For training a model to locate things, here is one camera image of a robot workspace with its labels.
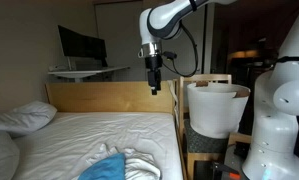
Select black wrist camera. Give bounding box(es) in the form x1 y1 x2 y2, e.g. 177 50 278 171
161 50 177 61

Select green chair cushion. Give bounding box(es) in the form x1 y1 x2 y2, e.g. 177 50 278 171
183 119 230 155

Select black and red clamp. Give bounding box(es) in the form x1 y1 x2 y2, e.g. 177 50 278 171
210 161 242 180

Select wooden bed frame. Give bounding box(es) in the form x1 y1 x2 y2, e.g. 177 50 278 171
44 79 188 180

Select blue shirt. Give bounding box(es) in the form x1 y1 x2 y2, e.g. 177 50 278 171
77 152 127 180

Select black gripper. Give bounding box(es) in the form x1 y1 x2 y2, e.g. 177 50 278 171
145 54 164 96

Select white bed sheet mattress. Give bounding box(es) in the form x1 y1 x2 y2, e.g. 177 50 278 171
12 111 184 180

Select white woven basket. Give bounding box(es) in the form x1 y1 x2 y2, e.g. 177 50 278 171
186 82 252 140

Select white and blue clothes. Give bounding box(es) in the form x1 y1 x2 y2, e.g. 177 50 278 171
72 143 162 180

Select wooden chair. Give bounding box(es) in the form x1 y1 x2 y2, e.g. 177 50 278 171
174 73 253 180

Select black wide monitor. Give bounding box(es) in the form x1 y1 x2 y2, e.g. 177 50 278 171
57 24 109 69

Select small white pillow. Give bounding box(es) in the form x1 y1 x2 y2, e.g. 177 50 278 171
0 100 58 138

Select small white desk device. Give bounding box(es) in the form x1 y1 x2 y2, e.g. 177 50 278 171
48 64 69 72

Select large white pillow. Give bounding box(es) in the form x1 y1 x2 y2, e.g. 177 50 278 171
0 130 21 180

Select white desk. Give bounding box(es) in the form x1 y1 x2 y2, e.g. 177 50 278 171
47 65 131 83

